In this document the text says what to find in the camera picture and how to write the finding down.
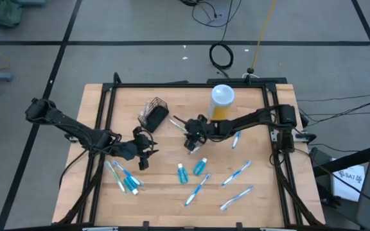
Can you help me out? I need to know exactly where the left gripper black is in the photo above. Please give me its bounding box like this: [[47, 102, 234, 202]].
[[120, 126, 159, 171]]

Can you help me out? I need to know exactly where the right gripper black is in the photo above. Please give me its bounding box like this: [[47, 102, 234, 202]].
[[173, 114, 220, 152]]

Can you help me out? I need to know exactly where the green toothbrush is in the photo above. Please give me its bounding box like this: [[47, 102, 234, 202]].
[[103, 160, 128, 194], [167, 117, 202, 155]]

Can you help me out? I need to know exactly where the blue toothbrush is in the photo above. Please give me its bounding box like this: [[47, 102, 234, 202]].
[[184, 173, 212, 208], [219, 185, 255, 212], [231, 130, 242, 150], [112, 160, 144, 187], [220, 159, 252, 188]]

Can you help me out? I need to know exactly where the black wire caddy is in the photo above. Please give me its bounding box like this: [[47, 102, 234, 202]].
[[137, 97, 170, 134]]

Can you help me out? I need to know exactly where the purple toothbrush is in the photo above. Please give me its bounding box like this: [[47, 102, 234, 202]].
[[141, 99, 152, 122]]

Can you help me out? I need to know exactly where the white yellow wipes canister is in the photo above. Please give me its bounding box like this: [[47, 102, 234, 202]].
[[206, 83, 236, 122]]

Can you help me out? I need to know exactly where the black desk beam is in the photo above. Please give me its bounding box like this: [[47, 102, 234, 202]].
[[312, 141, 370, 179]]

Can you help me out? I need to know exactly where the white printed box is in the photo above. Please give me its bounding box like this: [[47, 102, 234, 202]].
[[330, 156, 366, 203]]

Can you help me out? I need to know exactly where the green fabric bag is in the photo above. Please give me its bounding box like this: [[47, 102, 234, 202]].
[[0, 0, 24, 28]]

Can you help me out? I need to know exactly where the black coiled cable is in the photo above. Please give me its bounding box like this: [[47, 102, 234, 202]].
[[208, 0, 237, 79]]

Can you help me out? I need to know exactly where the loose black cable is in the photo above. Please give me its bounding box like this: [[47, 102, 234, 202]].
[[191, 0, 242, 28]]

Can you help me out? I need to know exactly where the yellow cable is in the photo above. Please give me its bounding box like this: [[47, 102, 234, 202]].
[[251, 0, 278, 70]]

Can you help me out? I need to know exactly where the thin black floor cable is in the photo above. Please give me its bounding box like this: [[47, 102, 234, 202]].
[[297, 92, 370, 103], [303, 110, 370, 116]]

